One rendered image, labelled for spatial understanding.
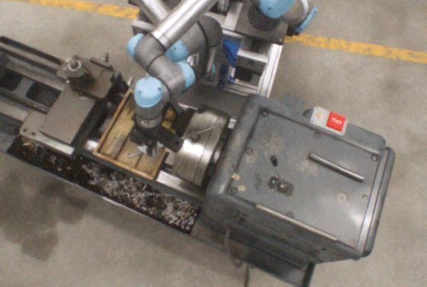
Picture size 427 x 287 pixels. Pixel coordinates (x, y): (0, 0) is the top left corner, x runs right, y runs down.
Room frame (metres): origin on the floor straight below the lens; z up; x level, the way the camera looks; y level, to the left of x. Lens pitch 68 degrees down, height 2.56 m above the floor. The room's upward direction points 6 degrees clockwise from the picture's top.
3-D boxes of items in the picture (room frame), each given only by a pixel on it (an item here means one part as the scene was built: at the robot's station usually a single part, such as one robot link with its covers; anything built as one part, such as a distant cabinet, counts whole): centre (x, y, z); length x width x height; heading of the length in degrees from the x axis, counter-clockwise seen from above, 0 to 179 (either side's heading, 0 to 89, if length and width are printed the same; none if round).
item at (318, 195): (0.42, -0.37, 1.06); 0.59 x 0.48 x 0.39; 73
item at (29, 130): (0.72, 0.64, 0.90); 0.47 x 0.30 x 0.06; 163
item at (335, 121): (0.60, -0.48, 1.26); 0.06 x 0.06 x 0.02; 73
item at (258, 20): (1.12, -0.21, 1.21); 0.15 x 0.15 x 0.10
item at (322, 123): (0.61, -0.46, 1.23); 0.13 x 0.08 x 0.05; 73
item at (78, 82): (0.77, 0.57, 1.07); 0.07 x 0.07 x 0.10; 73
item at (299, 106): (0.65, -0.32, 1.24); 0.09 x 0.08 x 0.03; 73
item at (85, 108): (0.72, 0.59, 0.95); 0.43 x 0.17 x 0.05; 163
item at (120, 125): (0.61, 0.30, 0.89); 0.36 x 0.30 x 0.04; 163
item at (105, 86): (0.77, 0.55, 0.99); 0.20 x 0.10 x 0.05; 73
